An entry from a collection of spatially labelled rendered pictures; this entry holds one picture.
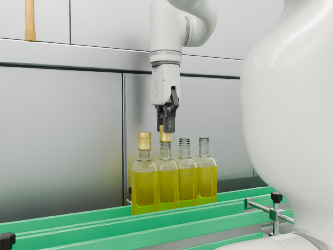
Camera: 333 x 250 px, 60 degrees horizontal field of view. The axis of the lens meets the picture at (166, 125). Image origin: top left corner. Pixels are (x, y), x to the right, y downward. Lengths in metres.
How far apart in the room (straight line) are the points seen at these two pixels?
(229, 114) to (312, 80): 0.72
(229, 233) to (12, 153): 0.59
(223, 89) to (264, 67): 0.70
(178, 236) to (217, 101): 0.48
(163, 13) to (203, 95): 0.33
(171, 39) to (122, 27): 0.22
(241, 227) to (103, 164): 0.41
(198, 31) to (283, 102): 0.50
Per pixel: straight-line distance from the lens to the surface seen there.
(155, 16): 0.76
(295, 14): 0.34
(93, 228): 0.69
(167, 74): 0.71
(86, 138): 0.86
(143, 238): 0.65
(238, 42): 1.09
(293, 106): 0.29
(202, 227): 0.70
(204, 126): 0.96
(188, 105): 0.92
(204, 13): 0.67
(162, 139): 0.74
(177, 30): 0.75
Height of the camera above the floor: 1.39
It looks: 3 degrees down
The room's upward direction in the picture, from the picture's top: straight up
